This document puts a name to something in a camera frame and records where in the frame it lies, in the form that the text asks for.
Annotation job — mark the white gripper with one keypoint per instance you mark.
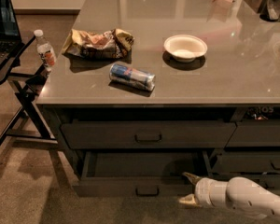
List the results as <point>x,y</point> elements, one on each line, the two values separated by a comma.
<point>204,192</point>

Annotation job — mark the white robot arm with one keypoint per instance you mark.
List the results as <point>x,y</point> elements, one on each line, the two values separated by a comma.
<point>239,194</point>

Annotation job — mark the snack bag in drawer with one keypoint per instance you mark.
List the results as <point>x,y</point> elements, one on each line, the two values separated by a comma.
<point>263,113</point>

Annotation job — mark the blue silver energy drink can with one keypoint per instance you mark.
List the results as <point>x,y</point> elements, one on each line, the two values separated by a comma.
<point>132,77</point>

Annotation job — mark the white bowl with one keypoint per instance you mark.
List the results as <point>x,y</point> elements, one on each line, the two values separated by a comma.
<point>185,48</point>

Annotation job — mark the crumpled chip bag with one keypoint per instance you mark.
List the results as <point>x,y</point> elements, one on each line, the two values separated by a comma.
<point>112,44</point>

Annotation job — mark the black laptop stand table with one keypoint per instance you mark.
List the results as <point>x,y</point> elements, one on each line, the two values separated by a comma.
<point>26,123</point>

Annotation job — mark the clear plastic water bottle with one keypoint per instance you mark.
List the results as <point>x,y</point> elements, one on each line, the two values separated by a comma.
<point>45,50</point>

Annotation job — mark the black laptop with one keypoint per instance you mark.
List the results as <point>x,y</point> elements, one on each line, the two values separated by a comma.
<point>10,36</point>

